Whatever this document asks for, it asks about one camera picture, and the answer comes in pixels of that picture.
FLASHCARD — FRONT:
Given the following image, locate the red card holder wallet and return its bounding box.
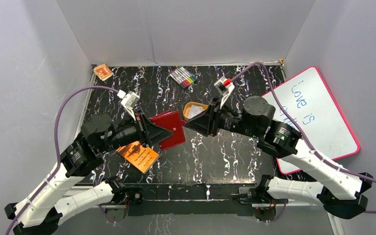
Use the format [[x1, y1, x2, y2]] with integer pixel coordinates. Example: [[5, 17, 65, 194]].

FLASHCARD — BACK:
[[151, 111, 186, 150]]

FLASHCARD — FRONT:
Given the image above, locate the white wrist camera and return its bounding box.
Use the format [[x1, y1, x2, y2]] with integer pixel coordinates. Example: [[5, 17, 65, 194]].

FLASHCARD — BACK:
[[117, 90, 140, 120], [213, 76, 235, 109]]

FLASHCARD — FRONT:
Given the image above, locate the pack of coloured markers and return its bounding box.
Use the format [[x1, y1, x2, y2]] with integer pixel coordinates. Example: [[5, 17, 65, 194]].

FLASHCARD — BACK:
[[169, 67, 197, 89]]

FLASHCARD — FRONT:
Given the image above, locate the orange oval tray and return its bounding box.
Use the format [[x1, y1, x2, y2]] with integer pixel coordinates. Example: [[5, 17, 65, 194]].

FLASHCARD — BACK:
[[183, 102, 208, 121]]

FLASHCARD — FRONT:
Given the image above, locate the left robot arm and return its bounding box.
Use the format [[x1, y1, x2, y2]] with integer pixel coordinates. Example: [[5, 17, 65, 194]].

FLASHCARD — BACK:
[[4, 112, 172, 235]]

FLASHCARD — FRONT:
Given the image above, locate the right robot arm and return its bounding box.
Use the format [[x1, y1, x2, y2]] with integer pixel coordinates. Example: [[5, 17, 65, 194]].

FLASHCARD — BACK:
[[183, 96, 372, 219]]

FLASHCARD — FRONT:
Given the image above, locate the pink framed whiteboard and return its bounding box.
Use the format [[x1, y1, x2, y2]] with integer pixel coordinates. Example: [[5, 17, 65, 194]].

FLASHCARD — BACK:
[[274, 67, 360, 160]]

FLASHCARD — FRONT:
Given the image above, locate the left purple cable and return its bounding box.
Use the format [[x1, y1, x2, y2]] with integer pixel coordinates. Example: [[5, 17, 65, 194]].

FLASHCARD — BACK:
[[4, 85, 125, 235]]

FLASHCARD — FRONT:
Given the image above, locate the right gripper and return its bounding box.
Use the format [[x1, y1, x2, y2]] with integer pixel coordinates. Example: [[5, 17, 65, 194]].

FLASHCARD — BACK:
[[184, 96, 260, 139]]

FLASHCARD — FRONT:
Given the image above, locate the white card in tray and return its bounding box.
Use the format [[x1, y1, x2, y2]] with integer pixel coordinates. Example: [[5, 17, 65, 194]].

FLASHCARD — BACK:
[[188, 105, 203, 119]]

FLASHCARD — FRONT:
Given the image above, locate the black metal base rail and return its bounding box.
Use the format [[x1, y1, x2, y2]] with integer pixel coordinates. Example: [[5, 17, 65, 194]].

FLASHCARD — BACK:
[[68, 182, 315, 224]]

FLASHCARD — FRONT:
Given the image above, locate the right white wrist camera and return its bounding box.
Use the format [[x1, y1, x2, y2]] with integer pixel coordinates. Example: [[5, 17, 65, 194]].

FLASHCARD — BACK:
[[213, 76, 235, 109]]

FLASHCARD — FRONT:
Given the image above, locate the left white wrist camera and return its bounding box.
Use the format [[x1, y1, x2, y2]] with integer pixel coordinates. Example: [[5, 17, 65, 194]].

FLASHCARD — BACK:
[[117, 90, 140, 120]]

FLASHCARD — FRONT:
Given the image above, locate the orange book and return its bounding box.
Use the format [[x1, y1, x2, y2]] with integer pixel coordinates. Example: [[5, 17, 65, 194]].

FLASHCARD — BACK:
[[117, 141, 159, 174]]

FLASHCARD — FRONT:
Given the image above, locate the small orange card box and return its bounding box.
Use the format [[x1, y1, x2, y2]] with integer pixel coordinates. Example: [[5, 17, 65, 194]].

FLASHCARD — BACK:
[[93, 64, 113, 81]]

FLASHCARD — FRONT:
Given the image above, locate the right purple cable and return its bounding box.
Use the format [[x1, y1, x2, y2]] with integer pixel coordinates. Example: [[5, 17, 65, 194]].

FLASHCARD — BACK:
[[230, 61, 376, 215]]

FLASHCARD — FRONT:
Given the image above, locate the purple cable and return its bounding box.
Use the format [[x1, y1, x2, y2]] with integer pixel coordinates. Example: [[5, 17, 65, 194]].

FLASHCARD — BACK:
[[230, 61, 376, 215], [4, 85, 125, 235]]

